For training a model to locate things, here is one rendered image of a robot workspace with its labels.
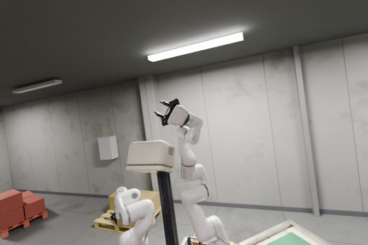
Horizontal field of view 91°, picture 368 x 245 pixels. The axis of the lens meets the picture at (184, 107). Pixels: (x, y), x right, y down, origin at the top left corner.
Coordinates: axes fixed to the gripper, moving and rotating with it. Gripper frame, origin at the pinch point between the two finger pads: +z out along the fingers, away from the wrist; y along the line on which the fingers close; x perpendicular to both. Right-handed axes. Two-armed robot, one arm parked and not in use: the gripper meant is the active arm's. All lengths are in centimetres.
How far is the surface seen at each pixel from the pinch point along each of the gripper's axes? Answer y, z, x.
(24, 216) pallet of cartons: -394, -85, -341
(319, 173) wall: 4, -358, 28
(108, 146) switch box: -191, -179, -328
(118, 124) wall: -135, -186, -344
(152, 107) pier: -45, -185, -252
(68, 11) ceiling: 23, 32, -102
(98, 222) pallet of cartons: -287, -164, -202
